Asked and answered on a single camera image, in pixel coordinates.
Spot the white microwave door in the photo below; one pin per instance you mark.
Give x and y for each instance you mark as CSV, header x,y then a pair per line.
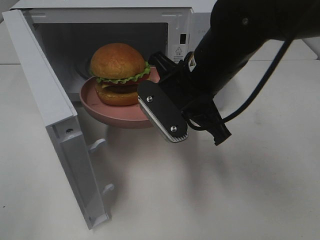
x,y
60,119

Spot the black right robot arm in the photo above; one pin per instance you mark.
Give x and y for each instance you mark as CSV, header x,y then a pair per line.
x,y
238,28

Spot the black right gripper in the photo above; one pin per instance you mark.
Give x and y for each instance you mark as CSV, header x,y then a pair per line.
x,y
195,105

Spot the white warning label sticker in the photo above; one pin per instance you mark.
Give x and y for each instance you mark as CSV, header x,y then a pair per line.
x,y
178,52

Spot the pink round plate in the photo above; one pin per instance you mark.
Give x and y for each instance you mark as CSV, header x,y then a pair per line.
x,y
125,117

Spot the toy hamburger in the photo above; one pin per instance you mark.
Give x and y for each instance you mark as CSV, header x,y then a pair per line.
x,y
118,69

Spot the white microwave oven body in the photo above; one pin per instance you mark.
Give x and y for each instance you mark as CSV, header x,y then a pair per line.
x,y
70,31

